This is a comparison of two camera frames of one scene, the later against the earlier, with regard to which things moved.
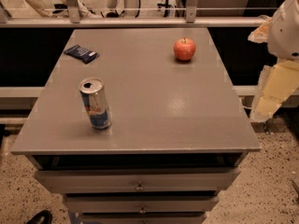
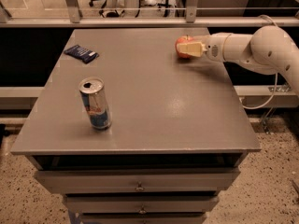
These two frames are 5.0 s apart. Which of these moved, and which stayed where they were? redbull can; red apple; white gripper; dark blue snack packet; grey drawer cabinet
Moved: white gripper
Stayed: red apple; grey drawer cabinet; redbull can; dark blue snack packet
